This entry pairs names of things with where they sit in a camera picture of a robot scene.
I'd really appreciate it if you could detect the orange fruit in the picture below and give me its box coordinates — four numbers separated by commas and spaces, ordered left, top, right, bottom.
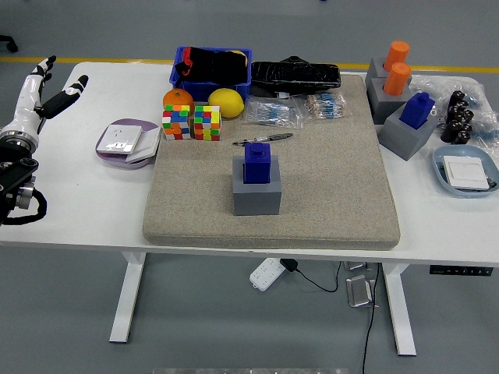
162, 88, 195, 115

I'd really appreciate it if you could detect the black chair base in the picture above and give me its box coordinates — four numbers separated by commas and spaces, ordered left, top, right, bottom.
0, 34, 19, 54

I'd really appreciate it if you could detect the white switch panel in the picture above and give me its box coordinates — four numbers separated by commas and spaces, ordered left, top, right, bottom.
443, 154, 490, 191

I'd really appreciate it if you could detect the black floor cable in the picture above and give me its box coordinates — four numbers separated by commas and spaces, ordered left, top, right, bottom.
361, 263, 381, 374

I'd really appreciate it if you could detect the grey seal holder block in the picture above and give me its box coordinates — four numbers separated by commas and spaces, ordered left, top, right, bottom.
365, 57, 391, 85
232, 154, 282, 217
377, 104, 438, 161
366, 76, 412, 125

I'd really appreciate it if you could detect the clear plastic bag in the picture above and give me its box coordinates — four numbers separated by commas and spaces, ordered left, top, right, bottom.
409, 74, 483, 114

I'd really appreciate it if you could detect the slim metal hand tool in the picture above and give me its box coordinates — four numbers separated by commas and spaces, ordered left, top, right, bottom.
232, 132, 294, 147

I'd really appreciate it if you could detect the black table control panel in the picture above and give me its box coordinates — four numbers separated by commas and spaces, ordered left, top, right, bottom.
429, 264, 494, 276

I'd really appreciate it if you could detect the orange cylinder seal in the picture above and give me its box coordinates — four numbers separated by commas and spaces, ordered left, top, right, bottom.
384, 40, 411, 72
382, 61, 412, 97

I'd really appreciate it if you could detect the blue square seal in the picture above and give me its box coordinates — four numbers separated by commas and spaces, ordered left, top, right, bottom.
243, 142, 272, 185
399, 92, 435, 130

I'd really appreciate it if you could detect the bag of blue resistors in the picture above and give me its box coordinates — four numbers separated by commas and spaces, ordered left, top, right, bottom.
241, 95, 304, 130

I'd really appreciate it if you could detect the black plug with cord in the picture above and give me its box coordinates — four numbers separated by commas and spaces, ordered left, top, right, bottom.
279, 258, 343, 293

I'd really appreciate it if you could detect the white table leg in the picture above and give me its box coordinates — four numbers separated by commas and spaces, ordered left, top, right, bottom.
108, 252, 147, 344
381, 263, 417, 356

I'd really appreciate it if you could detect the clear bag of blue parts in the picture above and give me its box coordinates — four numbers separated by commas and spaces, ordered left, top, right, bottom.
467, 87, 499, 149

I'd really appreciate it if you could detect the grey-brown mat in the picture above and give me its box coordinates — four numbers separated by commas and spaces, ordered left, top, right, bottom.
142, 73, 402, 251

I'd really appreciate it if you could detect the bag of brown resistors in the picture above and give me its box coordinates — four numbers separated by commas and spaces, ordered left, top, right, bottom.
303, 93, 352, 121

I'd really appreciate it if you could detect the yellow lemon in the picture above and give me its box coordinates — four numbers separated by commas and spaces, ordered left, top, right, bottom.
207, 88, 246, 119

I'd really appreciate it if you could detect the yellow item in bin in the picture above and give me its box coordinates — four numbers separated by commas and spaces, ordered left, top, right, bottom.
228, 49, 250, 67

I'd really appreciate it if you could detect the white switch plate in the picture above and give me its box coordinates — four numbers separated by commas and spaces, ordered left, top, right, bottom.
125, 127, 163, 164

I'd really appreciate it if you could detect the black cloth with red trim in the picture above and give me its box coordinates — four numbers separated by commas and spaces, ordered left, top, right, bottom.
174, 46, 250, 85

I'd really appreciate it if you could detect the white power strip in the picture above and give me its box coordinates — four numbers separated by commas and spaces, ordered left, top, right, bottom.
249, 257, 285, 292

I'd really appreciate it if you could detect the purple tray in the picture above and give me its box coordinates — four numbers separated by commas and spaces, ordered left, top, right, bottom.
95, 118, 163, 169

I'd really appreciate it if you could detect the light blue tray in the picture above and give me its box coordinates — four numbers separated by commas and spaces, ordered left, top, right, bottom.
432, 145, 499, 199

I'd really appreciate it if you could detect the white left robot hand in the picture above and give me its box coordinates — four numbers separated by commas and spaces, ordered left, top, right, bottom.
1, 55, 90, 136

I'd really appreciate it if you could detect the multicoloured puzzle cube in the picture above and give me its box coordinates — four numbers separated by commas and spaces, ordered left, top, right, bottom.
161, 104, 193, 141
193, 104, 222, 142

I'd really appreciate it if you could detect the blue plastic bin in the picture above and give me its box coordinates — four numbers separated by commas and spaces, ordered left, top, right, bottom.
168, 46, 253, 104

